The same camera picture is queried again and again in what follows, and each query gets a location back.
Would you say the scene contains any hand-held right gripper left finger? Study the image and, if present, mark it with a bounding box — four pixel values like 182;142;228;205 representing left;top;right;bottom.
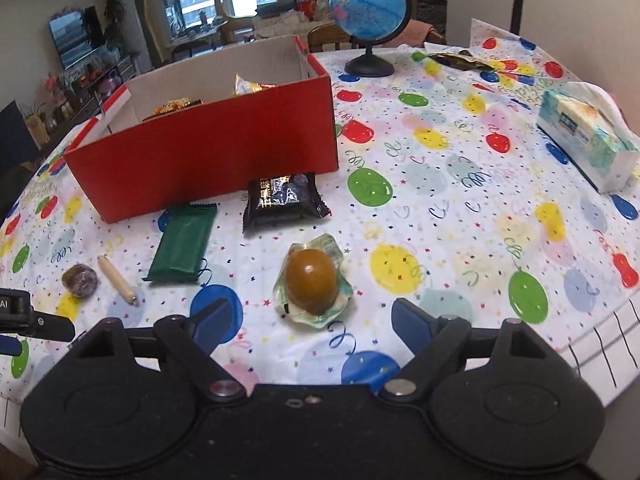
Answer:
60;299;248;403

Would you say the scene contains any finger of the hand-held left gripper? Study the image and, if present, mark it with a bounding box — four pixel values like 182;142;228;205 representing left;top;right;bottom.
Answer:
31;311;77;342
0;336;30;357

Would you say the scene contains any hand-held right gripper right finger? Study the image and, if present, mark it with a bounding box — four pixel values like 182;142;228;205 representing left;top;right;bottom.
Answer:
378;298;566;403

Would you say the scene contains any purple candy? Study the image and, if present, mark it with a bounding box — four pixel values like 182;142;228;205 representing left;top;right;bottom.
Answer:
61;262;100;296

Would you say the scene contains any small sausage stick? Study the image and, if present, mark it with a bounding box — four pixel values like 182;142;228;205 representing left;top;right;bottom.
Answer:
96;255;141;307

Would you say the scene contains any green snack packet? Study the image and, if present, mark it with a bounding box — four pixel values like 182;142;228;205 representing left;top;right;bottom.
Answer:
142;202;218;285

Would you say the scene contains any brown egg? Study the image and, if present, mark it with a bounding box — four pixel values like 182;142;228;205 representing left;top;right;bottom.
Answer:
272;234;355;330

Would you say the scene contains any black snack packet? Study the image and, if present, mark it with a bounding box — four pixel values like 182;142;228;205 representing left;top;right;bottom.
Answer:
242;172;332;235

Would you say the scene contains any red cardboard box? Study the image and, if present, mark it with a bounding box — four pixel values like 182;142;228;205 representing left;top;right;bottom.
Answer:
64;35;341;225

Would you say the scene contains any orange red snack packet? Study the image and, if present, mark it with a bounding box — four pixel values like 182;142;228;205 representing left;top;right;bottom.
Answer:
142;97;206;122

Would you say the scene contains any yellow snack packet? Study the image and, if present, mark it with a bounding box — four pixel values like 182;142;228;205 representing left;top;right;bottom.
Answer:
230;74;278;98

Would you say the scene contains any balloon print tablecloth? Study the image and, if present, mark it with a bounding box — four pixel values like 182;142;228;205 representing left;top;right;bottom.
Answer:
0;17;640;411

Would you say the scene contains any dark cloth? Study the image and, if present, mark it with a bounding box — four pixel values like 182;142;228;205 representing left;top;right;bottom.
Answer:
0;100;41;221

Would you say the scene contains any white checkered cloth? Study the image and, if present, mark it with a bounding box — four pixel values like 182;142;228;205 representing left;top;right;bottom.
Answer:
565;295;640;408

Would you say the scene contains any television cabinet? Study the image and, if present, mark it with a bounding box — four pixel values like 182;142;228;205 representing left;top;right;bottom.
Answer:
20;55;143;131

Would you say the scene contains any tissue pack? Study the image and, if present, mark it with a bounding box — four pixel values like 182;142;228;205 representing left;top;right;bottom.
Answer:
536;81;640;195

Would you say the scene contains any brown yellow wrapper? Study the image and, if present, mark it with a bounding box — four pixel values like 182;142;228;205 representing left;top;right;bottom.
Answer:
425;49;501;72

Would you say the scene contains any flat television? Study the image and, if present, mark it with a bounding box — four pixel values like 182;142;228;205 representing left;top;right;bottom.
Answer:
48;6;106;72

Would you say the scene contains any pink cloth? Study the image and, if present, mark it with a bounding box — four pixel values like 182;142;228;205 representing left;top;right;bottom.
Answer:
395;20;437;47

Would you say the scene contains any white standing air conditioner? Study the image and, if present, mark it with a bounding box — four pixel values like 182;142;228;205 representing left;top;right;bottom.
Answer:
112;0;153;73

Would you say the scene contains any yellow armchair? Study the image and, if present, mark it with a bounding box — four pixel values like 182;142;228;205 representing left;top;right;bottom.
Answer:
215;0;257;43

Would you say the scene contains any sofa with cream cover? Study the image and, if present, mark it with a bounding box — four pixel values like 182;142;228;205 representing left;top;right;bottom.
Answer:
255;7;336;36

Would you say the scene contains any blue desk globe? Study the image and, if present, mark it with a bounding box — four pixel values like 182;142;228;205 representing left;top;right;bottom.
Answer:
329;0;413;78

